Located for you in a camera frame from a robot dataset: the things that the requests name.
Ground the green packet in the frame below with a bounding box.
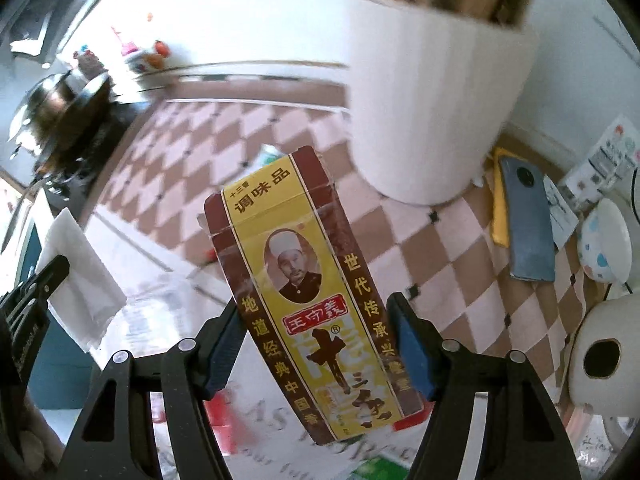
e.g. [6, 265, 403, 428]
[350, 452, 417, 480]

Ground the white dotted bowl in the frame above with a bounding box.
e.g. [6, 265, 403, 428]
[577, 197, 632, 285]

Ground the person's left forearm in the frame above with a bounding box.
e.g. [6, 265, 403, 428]
[22, 395, 68, 471]

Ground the black gas stove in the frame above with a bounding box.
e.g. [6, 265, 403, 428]
[30, 100, 148, 203]

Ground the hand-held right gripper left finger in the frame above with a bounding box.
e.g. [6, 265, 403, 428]
[64, 296, 246, 480]

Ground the checkered table mat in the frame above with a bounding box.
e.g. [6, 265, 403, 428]
[82, 62, 616, 480]

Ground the toilet paper roll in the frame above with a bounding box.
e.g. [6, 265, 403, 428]
[567, 292, 640, 411]

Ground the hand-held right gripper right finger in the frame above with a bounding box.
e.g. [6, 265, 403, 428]
[386, 292, 583, 480]

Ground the blue-grey smartphone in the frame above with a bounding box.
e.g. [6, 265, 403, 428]
[500, 156, 557, 283]

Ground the white folded napkin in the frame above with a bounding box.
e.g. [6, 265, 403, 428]
[36, 207, 128, 351]

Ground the white utensil holder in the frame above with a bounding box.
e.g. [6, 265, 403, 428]
[336, 0, 541, 206]

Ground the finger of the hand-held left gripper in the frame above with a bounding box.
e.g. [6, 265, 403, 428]
[0, 255, 71, 313]

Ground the yellow and brown seasoning box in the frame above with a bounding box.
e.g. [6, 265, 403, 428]
[204, 146, 426, 447]

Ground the blue stove cabinet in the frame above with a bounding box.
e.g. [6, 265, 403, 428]
[15, 220, 98, 378]

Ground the steel stock pot with lid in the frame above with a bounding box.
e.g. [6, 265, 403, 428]
[7, 72, 113, 161]

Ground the white paper card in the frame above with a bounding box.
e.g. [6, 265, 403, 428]
[542, 175, 582, 252]

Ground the colourful cartoon wall sticker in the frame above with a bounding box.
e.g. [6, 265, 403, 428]
[72, 12, 173, 78]

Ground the yellow flat pad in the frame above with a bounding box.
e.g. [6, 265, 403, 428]
[490, 147, 513, 248]

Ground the white printed paper packet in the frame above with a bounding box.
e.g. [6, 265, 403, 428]
[562, 115, 640, 198]

